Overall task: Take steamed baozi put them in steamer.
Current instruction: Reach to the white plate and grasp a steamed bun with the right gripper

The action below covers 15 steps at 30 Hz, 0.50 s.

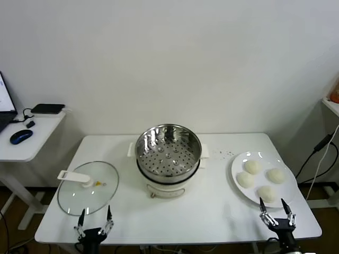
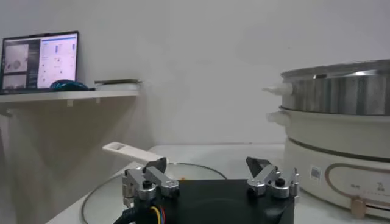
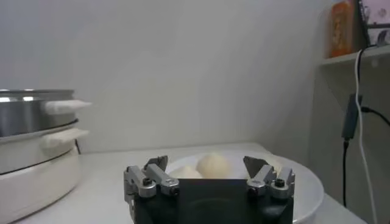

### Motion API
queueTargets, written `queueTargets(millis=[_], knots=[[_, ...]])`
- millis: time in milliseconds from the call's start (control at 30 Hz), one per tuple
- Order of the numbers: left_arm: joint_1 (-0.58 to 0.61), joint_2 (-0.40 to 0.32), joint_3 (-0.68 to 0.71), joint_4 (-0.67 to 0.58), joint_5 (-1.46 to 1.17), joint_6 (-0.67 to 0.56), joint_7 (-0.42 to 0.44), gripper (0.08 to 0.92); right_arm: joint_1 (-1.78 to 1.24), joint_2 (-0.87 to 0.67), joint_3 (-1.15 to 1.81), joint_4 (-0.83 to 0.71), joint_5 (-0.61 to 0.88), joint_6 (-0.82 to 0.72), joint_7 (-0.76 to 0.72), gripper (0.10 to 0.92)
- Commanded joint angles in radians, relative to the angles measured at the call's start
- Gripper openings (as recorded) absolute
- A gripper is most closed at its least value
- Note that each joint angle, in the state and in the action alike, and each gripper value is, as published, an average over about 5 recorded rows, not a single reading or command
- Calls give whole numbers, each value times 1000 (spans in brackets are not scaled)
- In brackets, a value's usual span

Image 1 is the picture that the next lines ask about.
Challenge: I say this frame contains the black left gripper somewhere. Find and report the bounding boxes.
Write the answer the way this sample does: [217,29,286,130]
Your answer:
[74,205,115,242]

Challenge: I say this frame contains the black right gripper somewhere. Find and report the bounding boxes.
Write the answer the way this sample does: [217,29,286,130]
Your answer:
[258,197,297,236]

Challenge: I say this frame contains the white steamed baozi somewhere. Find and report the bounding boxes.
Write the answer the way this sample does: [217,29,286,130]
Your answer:
[243,159,262,176]
[256,185,278,204]
[265,168,286,184]
[236,171,256,189]

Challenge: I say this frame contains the stainless steel steamer basket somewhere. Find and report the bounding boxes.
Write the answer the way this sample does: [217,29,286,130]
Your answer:
[128,123,210,184]

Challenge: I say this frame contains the white round plate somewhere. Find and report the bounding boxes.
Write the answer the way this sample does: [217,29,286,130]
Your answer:
[230,151,298,208]

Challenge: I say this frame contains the cream electric cooker pot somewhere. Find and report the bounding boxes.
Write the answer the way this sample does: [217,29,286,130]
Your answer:
[136,158,207,199]

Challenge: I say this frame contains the dark crumb specks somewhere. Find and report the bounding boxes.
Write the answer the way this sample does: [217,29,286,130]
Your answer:
[213,149,235,159]

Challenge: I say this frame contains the white side desk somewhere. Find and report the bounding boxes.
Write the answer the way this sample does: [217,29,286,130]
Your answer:
[0,112,67,231]

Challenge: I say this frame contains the blue and black mouse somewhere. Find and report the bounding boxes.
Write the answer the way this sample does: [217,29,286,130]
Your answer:
[10,129,34,145]

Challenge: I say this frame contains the black flat box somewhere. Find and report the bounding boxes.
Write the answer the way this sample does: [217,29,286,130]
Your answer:
[30,103,66,118]

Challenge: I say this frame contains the white shelf desk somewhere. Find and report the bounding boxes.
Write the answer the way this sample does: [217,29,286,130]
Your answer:
[307,97,339,210]

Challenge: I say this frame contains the orange packaged item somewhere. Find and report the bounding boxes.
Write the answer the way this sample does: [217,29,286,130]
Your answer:
[329,80,339,103]

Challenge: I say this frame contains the black laptop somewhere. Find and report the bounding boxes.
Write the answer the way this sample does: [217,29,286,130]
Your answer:
[0,70,19,133]

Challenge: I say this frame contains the glass lid with white handle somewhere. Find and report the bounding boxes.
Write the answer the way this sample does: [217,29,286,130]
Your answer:
[57,160,120,217]

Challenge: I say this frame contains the white hanging cable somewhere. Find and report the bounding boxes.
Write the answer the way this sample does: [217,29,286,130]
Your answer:
[307,141,339,201]

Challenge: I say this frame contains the black cable with adapter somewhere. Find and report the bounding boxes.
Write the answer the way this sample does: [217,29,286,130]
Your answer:
[295,133,334,184]

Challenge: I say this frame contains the thin black desk cable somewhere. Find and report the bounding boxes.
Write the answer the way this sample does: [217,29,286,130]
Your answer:
[12,107,35,125]

